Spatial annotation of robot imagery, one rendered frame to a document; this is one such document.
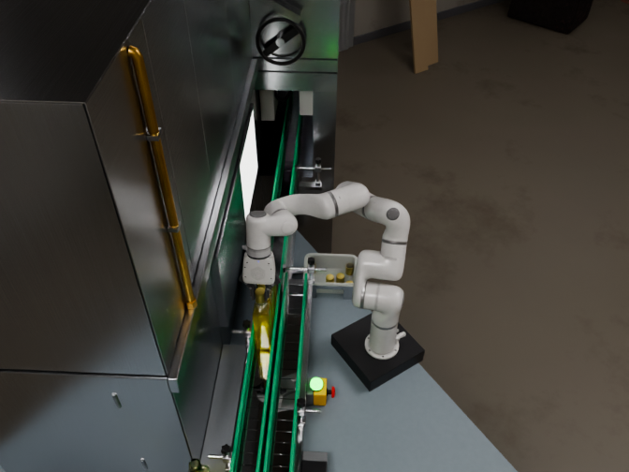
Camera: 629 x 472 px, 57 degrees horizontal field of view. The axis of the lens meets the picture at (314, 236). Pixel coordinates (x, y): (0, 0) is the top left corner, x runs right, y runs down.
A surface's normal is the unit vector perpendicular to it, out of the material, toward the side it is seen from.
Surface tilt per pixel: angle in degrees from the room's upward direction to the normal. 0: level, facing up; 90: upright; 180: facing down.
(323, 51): 90
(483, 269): 0
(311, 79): 90
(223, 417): 0
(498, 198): 0
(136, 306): 90
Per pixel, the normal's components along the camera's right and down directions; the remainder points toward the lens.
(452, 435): 0.00, -0.73
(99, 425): -0.04, 0.69
